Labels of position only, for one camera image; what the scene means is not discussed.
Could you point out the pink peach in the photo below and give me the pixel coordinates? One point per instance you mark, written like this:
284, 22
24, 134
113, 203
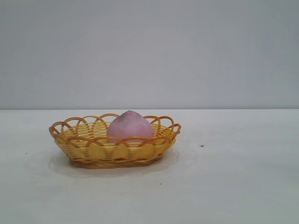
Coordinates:
130, 128

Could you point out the yellow woven wicker basket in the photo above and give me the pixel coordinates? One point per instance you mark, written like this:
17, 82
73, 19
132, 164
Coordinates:
93, 151

